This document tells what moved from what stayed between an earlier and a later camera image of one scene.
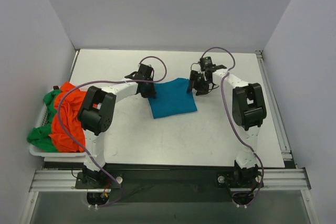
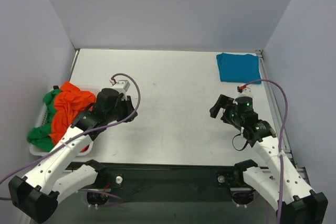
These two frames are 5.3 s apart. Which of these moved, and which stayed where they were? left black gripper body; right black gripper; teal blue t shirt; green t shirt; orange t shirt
Moved: teal blue t shirt; left black gripper body; right black gripper
Stayed: green t shirt; orange t shirt
